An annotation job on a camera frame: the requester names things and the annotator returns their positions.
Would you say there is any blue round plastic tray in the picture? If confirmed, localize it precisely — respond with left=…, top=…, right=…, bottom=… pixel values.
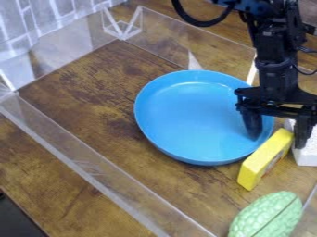
left=134, top=70, right=276, bottom=166

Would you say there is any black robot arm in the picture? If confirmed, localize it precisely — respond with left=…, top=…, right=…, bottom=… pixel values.
left=212, top=0, right=317, bottom=149

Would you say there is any white speckled foam block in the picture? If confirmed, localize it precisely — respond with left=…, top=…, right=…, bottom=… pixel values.
left=292, top=125, right=317, bottom=167

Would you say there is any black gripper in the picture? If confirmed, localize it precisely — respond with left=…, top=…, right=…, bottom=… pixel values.
left=235, top=57, right=317, bottom=149

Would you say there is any green textured oval object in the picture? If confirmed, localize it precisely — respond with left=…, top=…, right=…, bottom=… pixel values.
left=228, top=191, right=303, bottom=237

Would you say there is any yellow rectangular block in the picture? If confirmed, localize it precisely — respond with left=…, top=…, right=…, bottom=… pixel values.
left=237, top=129, right=294, bottom=191

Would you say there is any clear acrylic enclosure wall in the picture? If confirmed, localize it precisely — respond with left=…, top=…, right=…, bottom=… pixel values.
left=0, top=0, right=317, bottom=237

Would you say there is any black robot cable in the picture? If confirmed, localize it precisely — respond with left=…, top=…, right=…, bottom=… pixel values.
left=171, top=0, right=239, bottom=28

